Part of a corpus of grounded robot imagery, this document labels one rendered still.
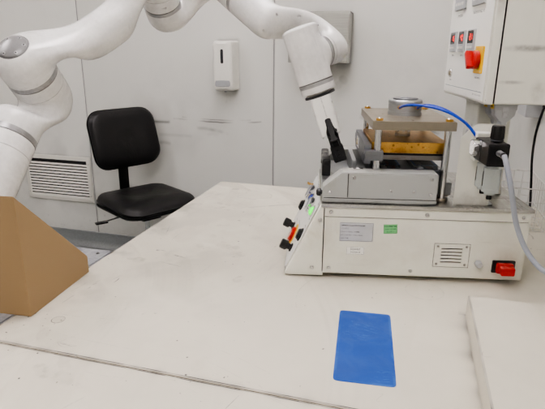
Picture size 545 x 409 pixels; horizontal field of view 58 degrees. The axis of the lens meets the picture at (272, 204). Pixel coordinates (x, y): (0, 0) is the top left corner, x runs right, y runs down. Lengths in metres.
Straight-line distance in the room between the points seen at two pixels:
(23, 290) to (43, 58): 0.51
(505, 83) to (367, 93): 1.60
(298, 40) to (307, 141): 1.61
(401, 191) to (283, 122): 1.72
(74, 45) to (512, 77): 0.97
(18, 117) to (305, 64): 0.65
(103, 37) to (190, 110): 1.68
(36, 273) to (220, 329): 0.38
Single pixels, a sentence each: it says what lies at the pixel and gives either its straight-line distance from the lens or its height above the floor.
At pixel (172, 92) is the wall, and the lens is 3.00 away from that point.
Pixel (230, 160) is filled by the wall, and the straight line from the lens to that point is 2.91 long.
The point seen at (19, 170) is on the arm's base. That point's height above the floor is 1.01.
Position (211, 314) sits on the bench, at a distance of 1.02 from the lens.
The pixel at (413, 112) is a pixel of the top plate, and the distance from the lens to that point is 1.23.
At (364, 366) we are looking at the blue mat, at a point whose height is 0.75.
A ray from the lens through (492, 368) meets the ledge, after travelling 0.86.
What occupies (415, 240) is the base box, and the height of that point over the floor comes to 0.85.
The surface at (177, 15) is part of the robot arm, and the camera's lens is 1.44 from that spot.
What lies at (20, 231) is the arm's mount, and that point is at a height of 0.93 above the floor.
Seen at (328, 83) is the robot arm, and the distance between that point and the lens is 1.20.
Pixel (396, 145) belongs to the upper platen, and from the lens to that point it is 1.16.
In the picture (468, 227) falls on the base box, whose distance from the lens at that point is 1.18.
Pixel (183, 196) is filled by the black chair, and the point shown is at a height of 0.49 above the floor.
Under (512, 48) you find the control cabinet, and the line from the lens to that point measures 1.14.
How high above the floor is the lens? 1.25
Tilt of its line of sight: 17 degrees down
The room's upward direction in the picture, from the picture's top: straight up
